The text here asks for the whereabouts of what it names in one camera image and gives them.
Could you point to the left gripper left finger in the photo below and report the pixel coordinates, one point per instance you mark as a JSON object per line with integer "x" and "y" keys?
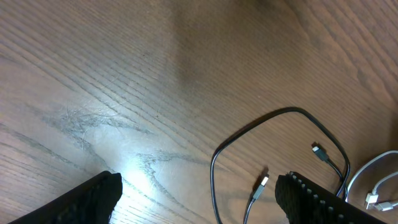
{"x": 91, "y": 202}

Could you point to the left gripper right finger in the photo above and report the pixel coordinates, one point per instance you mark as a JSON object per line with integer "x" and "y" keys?
{"x": 305, "y": 202}

